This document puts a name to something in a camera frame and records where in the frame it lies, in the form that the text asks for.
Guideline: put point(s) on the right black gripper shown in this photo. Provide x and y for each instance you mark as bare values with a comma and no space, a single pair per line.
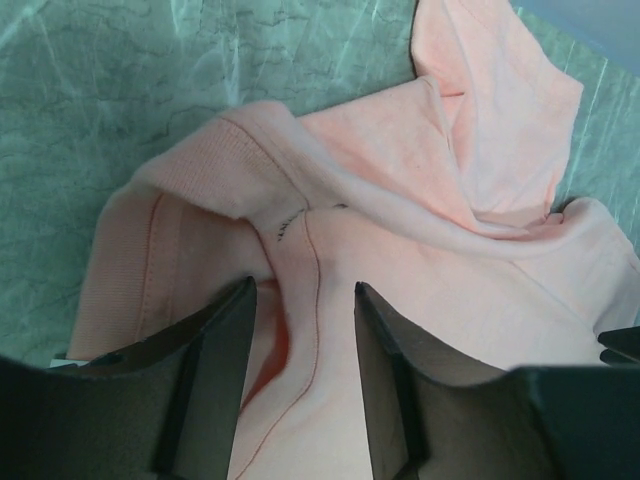
621,346

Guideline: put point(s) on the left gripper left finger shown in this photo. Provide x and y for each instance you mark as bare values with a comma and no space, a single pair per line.
165,407

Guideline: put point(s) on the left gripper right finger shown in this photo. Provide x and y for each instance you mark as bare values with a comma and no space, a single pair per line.
433,412

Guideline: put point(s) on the salmon pink t shirt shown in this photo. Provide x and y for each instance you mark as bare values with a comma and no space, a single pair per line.
437,192

